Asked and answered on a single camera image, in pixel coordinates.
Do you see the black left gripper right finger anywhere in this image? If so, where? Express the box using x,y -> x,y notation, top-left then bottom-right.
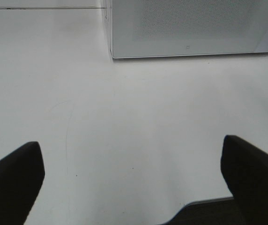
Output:
220,135 -> 268,225

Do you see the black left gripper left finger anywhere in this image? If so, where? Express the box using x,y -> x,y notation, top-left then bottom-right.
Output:
0,142 -> 45,225

